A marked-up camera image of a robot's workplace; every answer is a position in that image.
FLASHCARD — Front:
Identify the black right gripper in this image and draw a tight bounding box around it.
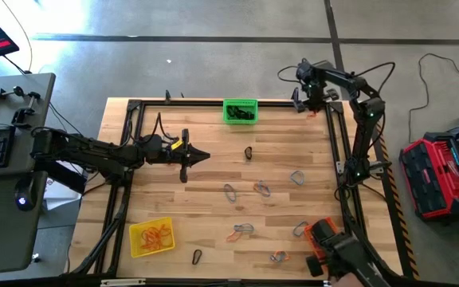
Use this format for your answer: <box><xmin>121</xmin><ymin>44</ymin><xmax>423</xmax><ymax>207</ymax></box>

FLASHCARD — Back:
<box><xmin>292</xmin><ymin>77</ymin><xmax>339</xmax><ymax>114</ymax></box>

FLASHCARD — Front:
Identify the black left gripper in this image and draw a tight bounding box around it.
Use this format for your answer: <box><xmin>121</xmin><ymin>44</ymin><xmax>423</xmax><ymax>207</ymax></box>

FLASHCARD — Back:
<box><xmin>145</xmin><ymin>128</ymin><xmax>211</xmax><ymax>183</ymax></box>

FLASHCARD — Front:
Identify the small orange rubber band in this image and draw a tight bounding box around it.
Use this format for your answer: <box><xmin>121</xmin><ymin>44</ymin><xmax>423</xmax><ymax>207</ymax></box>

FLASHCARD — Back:
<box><xmin>140</xmin><ymin>233</ymin><xmax>163</xmax><ymax>251</ymax></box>

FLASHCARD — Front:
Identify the green plastic basket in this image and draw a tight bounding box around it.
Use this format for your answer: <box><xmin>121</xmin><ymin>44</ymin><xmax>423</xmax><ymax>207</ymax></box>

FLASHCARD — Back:
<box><xmin>222</xmin><ymin>97</ymin><xmax>260</xmax><ymax>125</ymax></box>

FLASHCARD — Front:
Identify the yellow plastic basket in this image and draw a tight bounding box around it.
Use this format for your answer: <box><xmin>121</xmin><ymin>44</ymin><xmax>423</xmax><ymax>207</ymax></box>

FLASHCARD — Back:
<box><xmin>128</xmin><ymin>217</ymin><xmax>176</xmax><ymax>258</ymax></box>

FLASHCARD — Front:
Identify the orange plastic basket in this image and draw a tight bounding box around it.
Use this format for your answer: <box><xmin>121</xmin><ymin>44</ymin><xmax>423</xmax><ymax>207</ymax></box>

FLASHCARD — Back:
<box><xmin>303</xmin><ymin>216</ymin><xmax>340</xmax><ymax>264</ymax></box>

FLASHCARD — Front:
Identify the red and black tool case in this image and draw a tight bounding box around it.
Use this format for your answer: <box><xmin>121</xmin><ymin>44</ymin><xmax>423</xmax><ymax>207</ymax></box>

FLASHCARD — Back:
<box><xmin>398</xmin><ymin>131</ymin><xmax>459</xmax><ymax>223</ymax></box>

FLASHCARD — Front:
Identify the black yellow hazard tape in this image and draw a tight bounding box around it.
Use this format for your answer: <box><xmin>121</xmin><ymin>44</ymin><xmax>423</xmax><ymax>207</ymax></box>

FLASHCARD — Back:
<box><xmin>372</xmin><ymin>119</ymin><xmax>421</xmax><ymax>280</ymax></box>

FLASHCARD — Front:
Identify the black hand-held device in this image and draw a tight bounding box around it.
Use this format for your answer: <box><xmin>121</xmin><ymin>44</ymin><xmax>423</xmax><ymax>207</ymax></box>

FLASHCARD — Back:
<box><xmin>304</xmin><ymin>218</ymin><xmax>392</xmax><ymax>287</ymax></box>

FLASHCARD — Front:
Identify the black computer mouse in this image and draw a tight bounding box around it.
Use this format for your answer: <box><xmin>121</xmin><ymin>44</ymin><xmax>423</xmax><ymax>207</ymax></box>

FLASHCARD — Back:
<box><xmin>14</xmin><ymin>175</ymin><xmax>38</xmax><ymax>212</ymax></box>

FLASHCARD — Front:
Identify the person's hand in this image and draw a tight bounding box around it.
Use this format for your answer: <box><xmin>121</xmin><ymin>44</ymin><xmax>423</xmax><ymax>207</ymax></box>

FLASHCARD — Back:
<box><xmin>328</xmin><ymin>273</ymin><xmax>368</xmax><ymax>287</ymax></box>

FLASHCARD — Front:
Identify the grey desk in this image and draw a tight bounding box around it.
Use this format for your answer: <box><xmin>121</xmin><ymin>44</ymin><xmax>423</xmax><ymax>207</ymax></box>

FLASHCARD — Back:
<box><xmin>0</xmin><ymin>72</ymin><xmax>57</xmax><ymax>276</ymax></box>

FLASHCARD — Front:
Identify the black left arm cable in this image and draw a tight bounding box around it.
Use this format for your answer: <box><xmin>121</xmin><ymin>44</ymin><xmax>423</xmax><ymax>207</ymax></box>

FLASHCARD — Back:
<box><xmin>127</xmin><ymin>112</ymin><xmax>179</xmax><ymax>145</ymax></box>

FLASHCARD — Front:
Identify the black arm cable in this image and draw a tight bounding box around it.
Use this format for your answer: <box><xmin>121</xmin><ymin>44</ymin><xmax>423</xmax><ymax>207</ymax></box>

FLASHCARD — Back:
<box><xmin>276</xmin><ymin>59</ymin><xmax>397</xmax><ymax>160</ymax></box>
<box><xmin>127</xmin><ymin>112</ymin><xmax>179</xmax><ymax>145</ymax></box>

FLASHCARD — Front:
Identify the black aluminium table frame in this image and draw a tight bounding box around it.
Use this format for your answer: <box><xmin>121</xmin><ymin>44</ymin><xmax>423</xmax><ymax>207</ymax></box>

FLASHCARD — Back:
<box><xmin>64</xmin><ymin>88</ymin><xmax>414</xmax><ymax>280</ymax></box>

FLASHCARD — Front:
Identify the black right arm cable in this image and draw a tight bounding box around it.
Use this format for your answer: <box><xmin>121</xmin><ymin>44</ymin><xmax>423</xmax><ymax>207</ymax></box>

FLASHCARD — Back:
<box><xmin>276</xmin><ymin>59</ymin><xmax>397</xmax><ymax>160</ymax></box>

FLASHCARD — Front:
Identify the black floor cable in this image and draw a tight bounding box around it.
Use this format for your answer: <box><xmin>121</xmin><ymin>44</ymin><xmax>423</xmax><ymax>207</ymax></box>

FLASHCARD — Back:
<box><xmin>406</xmin><ymin>52</ymin><xmax>459</xmax><ymax>144</ymax></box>

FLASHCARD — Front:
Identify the silver metal bracket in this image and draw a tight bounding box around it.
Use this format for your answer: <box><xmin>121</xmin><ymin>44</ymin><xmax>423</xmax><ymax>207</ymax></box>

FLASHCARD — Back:
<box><xmin>100</xmin><ymin>277</ymin><xmax>147</xmax><ymax>287</ymax></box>

